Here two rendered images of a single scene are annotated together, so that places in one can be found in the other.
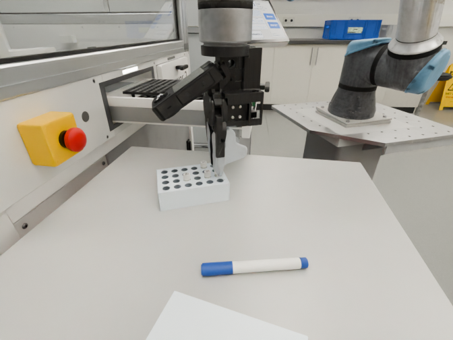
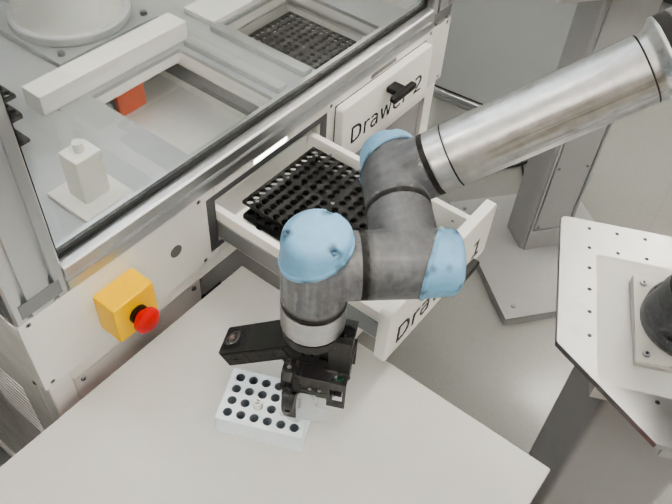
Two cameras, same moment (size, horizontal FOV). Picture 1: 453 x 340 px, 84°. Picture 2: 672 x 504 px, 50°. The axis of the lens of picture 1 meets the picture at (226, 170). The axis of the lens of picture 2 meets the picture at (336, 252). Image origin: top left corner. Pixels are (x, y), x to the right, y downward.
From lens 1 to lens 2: 0.69 m
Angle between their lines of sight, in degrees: 27
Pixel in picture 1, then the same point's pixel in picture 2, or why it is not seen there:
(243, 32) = (318, 340)
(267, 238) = not seen: outside the picture
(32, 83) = (116, 250)
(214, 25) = (286, 327)
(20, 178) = (87, 342)
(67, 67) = (161, 210)
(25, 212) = (86, 368)
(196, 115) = not seen: hidden behind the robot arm
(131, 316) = not seen: outside the picture
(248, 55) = (332, 348)
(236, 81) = (319, 359)
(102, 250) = (139, 460)
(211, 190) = (277, 436)
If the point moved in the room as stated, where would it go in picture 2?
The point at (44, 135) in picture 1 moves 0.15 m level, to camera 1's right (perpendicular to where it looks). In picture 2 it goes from (115, 319) to (207, 367)
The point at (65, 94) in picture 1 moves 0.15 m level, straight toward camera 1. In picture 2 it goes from (153, 239) to (140, 324)
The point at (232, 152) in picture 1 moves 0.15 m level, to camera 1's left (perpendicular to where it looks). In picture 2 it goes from (309, 413) to (214, 364)
